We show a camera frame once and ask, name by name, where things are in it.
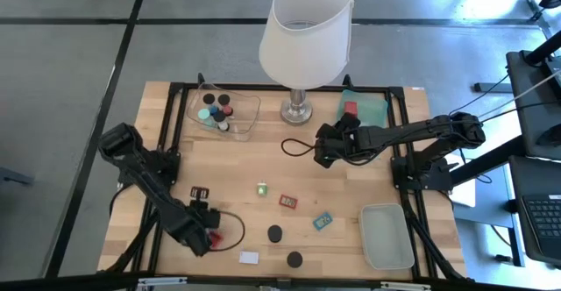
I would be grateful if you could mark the teal translucent plastic bin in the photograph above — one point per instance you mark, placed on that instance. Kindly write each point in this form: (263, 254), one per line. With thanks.
(372, 107)

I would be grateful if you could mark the mint green hourglass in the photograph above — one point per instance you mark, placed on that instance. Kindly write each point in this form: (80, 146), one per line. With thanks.
(203, 114)

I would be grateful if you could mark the white digital timer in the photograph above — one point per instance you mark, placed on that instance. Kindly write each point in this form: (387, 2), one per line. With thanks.
(249, 257)

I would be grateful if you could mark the red digital timer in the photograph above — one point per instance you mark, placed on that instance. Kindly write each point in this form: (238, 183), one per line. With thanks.
(288, 201)

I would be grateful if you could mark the clear plastic bin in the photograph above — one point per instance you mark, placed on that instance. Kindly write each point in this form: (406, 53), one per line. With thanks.
(245, 124)

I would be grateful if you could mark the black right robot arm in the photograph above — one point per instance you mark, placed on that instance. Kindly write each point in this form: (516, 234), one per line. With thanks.
(416, 131)

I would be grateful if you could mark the white sand hourglass black caps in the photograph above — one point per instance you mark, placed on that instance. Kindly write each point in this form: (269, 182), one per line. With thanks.
(219, 117)

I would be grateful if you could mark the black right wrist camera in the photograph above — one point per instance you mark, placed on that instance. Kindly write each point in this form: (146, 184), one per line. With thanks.
(349, 121)

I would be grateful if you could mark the blue sand hourglass black caps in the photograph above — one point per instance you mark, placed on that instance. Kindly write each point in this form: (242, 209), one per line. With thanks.
(209, 99)
(274, 234)

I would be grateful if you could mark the white shade silver table lamp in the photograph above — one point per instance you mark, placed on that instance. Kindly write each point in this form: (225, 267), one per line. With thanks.
(307, 50)

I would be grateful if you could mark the white paper sheet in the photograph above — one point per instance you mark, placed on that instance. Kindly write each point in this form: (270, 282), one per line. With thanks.
(465, 194)

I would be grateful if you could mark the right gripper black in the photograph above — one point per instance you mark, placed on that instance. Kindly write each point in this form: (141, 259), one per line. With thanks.
(350, 144)

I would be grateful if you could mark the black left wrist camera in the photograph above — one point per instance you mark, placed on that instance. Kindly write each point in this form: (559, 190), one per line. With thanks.
(206, 214)

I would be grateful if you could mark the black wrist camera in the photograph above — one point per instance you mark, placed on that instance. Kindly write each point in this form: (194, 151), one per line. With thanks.
(349, 121)
(206, 214)

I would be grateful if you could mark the black computer mouse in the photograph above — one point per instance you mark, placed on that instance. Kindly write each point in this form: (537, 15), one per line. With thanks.
(551, 135)

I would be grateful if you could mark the orange sand hourglass black caps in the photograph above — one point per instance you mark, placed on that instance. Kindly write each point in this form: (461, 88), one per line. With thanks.
(294, 259)

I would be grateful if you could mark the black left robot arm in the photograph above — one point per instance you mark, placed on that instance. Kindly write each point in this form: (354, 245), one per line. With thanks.
(131, 164)

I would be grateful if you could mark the green and white block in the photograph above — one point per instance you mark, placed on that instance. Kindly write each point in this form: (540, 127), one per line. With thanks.
(262, 190)

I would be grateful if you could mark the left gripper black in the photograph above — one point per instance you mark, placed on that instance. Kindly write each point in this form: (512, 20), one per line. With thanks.
(193, 238)

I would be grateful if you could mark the gray plastic tray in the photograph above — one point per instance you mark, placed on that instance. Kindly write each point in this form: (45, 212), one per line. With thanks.
(385, 238)

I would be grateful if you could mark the black laptop keyboard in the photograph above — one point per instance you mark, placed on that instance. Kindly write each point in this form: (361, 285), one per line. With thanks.
(543, 221)

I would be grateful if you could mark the red block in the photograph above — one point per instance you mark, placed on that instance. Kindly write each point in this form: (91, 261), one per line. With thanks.
(215, 239)
(350, 108)

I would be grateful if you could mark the teal digital timer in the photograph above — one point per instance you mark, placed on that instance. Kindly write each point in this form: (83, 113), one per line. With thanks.
(322, 222)

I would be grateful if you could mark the red sand hourglass black caps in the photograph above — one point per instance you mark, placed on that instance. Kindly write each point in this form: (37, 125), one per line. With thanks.
(224, 100)

